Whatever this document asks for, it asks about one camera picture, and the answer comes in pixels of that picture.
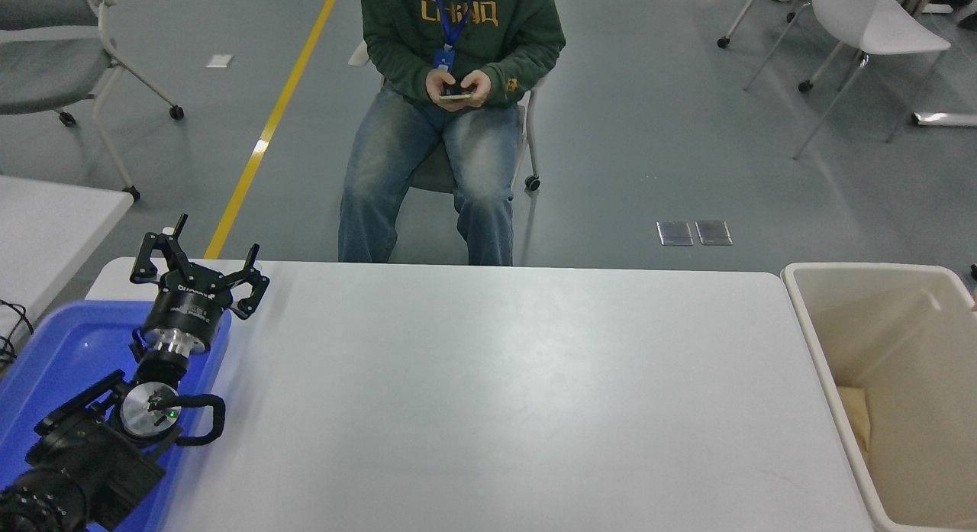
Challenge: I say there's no silver metal floor bar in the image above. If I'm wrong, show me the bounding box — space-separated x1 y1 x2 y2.
911 111 977 127

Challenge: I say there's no white side table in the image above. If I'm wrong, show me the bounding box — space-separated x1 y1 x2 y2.
0 175 135 342

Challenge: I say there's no grey padded wheeled chair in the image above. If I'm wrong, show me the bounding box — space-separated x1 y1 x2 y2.
0 0 185 201

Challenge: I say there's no person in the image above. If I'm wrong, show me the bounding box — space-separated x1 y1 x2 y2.
338 0 567 266

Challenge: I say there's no large pale plastic bin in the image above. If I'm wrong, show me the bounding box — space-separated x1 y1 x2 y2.
781 263 977 532

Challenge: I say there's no person's left hand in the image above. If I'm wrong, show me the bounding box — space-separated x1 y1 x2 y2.
456 69 492 112

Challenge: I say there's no person's right hand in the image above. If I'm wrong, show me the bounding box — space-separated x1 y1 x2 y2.
425 68 459 110

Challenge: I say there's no thin black cable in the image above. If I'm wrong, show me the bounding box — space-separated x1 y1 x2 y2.
0 298 35 376

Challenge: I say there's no blue lanyard with badge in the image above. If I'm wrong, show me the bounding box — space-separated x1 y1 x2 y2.
429 0 482 73

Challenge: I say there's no white shell chair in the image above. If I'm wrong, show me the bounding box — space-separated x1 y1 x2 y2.
744 0 953 160

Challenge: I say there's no chair with caster legs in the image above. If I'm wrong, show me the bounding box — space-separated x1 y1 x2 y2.
716 0 848 92

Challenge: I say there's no blue plastic tray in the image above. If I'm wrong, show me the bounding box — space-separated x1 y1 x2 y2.
0 298 234 532

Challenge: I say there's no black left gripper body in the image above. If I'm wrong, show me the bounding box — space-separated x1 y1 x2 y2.
143 271 232 342

